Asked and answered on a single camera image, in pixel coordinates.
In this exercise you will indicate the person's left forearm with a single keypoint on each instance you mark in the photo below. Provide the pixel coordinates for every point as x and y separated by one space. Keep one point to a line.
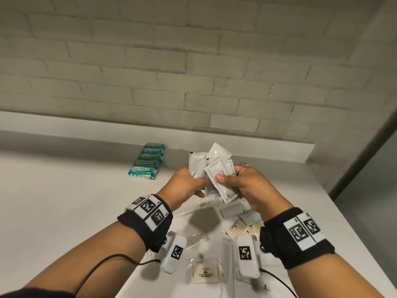
93 257

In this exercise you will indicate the dark door frame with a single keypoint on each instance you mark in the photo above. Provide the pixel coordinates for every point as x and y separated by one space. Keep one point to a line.
363 152

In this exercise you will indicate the toothbrushes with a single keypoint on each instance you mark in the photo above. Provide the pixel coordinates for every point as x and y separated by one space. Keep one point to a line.
198 205

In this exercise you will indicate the person's right hand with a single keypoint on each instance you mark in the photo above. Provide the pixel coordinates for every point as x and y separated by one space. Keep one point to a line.
254 192

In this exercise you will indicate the person's left hand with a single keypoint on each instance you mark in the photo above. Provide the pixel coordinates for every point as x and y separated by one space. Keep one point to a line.
183 186

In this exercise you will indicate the white table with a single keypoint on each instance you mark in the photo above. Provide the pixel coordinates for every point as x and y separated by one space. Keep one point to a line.
62 198

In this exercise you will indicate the teal wet wipe packets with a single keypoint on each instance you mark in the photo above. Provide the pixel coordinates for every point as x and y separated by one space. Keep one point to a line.
147 162

